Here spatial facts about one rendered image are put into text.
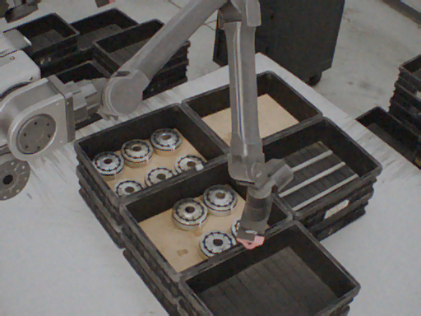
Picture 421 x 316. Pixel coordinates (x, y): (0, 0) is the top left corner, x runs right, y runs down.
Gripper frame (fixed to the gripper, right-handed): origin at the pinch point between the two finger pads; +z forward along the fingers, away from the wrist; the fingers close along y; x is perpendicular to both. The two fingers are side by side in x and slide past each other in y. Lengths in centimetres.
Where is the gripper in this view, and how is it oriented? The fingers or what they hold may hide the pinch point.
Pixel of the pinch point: (252, 230)
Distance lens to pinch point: 164.6
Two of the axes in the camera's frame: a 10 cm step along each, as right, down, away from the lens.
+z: -0.2, 6.2, 7.9
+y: 2.4, -7.6, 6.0
